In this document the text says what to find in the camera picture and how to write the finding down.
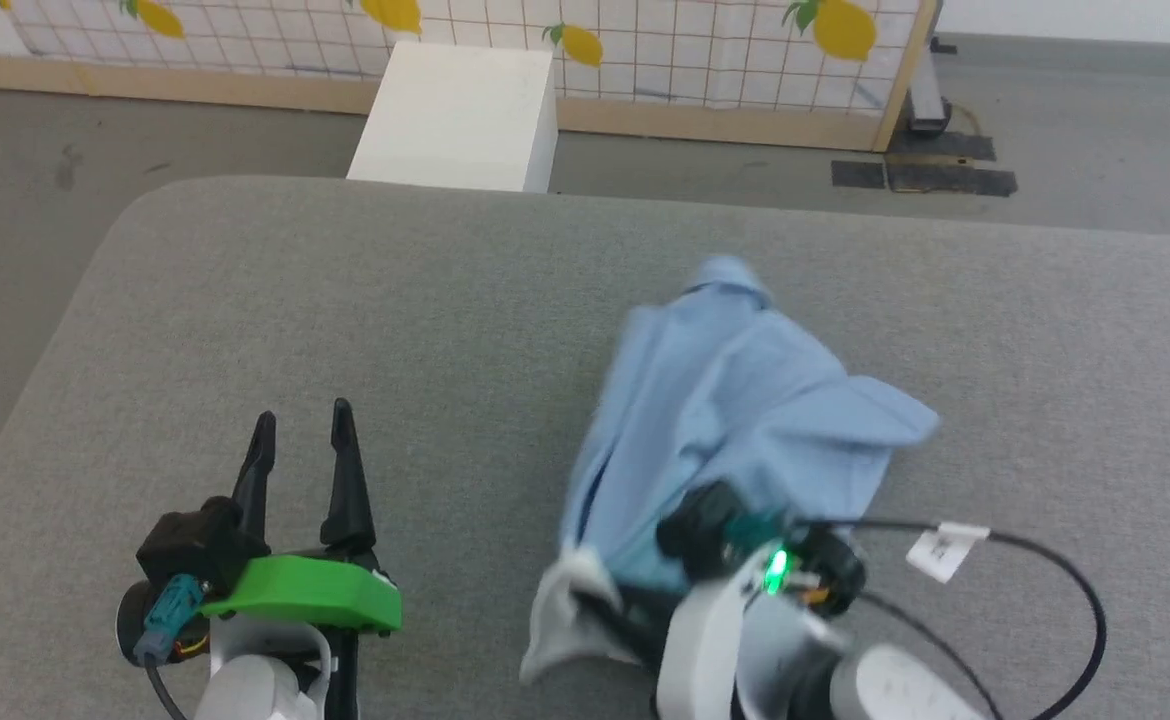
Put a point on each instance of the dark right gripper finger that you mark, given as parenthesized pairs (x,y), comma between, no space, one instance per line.
(625,610)

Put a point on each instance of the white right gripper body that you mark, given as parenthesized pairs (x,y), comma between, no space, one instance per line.
(695,640)

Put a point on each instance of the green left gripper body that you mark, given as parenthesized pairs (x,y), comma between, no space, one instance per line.
(315,592)

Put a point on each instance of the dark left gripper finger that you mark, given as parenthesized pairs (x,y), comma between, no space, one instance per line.
(255,480)
(347,490)

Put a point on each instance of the light blue polo shirt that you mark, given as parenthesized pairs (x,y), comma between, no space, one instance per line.
(725,400)

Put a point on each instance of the white box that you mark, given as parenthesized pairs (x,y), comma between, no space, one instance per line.
(455,120)

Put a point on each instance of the small black floor tape patch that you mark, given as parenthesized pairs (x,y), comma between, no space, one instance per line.
(857,174)

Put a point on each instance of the lemon print tiled partition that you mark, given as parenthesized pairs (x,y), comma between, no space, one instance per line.
(645,60)

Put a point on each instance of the long black floor tape patch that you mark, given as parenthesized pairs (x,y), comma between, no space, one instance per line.
(950,181)

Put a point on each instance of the grey metal stand foot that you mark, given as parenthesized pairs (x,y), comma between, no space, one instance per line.
(927,95)

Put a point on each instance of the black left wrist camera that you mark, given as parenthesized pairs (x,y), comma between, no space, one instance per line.
(200,540)

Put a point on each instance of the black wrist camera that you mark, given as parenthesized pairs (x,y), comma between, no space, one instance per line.
(200,540)
(700,525)

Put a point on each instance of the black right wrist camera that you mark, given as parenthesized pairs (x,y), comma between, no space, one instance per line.
(700,525)

